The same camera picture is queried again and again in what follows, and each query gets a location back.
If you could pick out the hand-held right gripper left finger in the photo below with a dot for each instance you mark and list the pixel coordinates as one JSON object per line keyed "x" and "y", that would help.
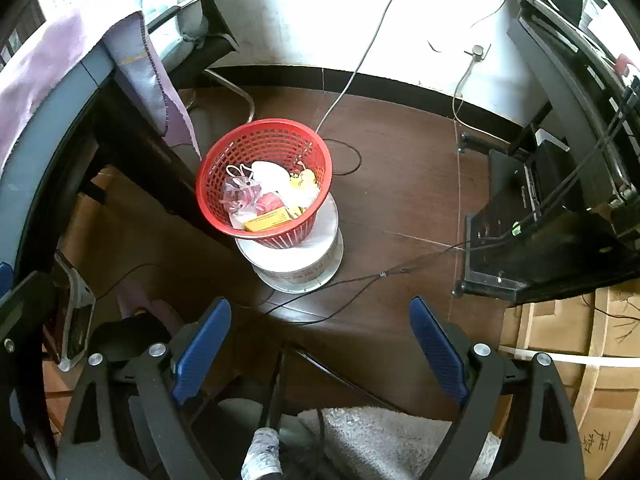
{"x": 202, "y": 345}

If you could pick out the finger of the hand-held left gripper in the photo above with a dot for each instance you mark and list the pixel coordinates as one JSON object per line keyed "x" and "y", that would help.
{"x": 25, "y": 310}

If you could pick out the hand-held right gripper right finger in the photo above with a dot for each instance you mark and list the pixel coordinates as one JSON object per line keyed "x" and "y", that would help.
{"x": 440, "y": 345}

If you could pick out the medicine box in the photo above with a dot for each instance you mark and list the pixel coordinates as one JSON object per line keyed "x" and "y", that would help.
{"x": 267, "y": 221}

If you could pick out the clear plastic wrapper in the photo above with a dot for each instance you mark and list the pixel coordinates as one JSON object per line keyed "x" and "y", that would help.
{"x": 240, "y": 187}

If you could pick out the red plastic mesh basket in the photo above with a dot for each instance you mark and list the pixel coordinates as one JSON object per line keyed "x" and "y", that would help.
{"x": 270, "y": 124}

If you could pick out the grey plastic stool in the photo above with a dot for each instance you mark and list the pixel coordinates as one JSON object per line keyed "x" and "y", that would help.
{"x": 75, "y": 310}

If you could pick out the white fluffy mat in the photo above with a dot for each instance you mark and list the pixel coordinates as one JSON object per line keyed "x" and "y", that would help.
{"x": 390, "y": 440}

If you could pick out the cardboard boxes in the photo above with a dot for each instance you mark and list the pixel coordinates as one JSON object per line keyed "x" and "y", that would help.
{"x": 550, "y": 330}

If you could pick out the white bucket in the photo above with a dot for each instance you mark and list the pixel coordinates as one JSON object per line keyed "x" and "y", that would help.
{"x": 300, "y": 265}

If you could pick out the purple printed tablecloth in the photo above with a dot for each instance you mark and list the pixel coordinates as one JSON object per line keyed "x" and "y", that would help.
{"x": 50, "y": 60}

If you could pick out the black metal chair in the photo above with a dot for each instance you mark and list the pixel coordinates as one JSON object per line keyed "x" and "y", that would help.
{"x": 215, "y": 45}

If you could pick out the blue seat cushion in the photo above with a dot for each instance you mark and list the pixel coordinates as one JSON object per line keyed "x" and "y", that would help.
{"x": 165, "y": 0}

